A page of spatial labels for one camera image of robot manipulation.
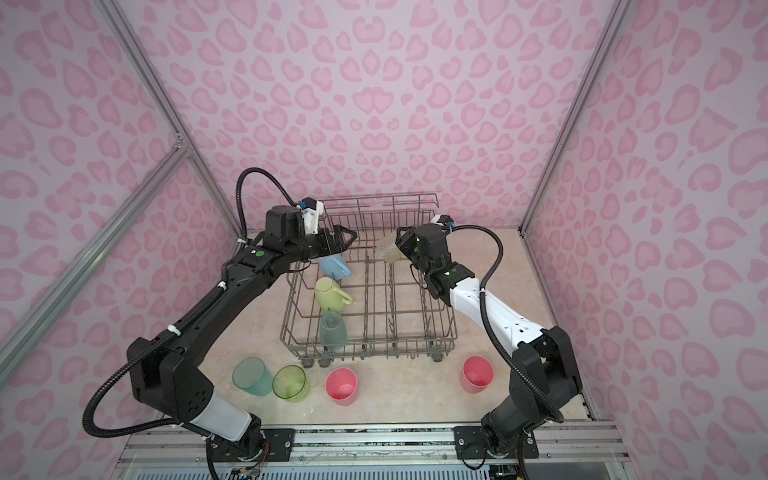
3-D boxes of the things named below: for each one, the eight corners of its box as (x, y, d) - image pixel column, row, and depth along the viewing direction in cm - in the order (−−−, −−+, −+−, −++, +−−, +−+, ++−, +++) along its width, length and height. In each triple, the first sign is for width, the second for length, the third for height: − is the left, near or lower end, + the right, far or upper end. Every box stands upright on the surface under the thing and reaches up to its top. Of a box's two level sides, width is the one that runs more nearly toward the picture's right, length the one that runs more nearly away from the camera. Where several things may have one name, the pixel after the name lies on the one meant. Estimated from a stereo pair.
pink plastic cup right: (460, 396, 83) (467, 384, 74) (456, 369, 87) (462, 355, 79) (486, 396, 83) (496, 384, 74) (482, 369, 87) (490, 355, 79)
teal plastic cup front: (246, 397, 83) (227, 384, 74) (253, 371, 87) (237, 356, 79) (275, 397, 83) (261, 384, 74) (282, 371, 87) (268, 356, 78)
